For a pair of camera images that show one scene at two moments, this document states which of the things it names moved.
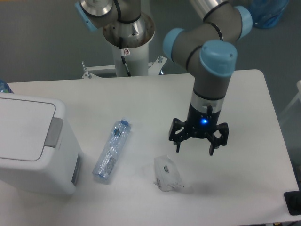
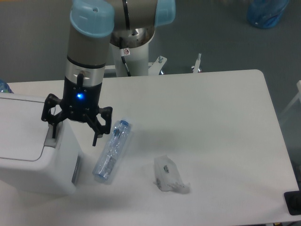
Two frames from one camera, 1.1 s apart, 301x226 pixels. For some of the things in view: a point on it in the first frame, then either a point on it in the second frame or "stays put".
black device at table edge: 293,200 stays put
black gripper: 200,125 to 81,103
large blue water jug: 266,13 stays put
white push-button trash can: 38,152 stays put
